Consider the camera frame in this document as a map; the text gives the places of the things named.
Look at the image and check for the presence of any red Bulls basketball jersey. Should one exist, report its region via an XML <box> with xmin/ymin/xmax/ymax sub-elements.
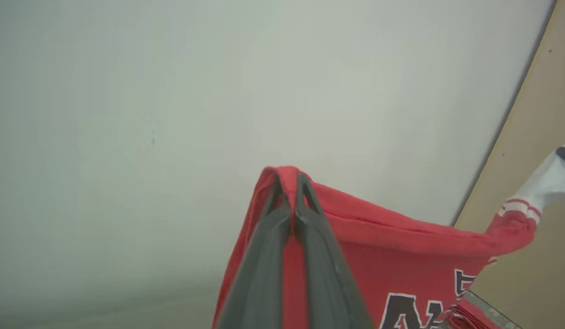
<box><xmin>212</xmin><ymin>143</ymin><xmax>565</xmax><ymax>329</ymax></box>

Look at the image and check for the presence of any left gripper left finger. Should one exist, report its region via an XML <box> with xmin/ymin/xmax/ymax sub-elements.
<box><xmin>216</xmin><ymin>176</ymin><xmax>292</xmax><ymax>329</ymax></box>

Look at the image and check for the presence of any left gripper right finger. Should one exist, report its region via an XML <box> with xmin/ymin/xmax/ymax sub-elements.
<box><xmin>294</xmin><ymin>173</ymin><xmax>375</xmax><ymax>329</ymax></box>

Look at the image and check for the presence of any red shorts white side stripe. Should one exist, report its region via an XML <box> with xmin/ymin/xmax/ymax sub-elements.
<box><xmin>446</xmin><ymin>297</ymin><xmax>496</xmax><ymax>329</ymax></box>

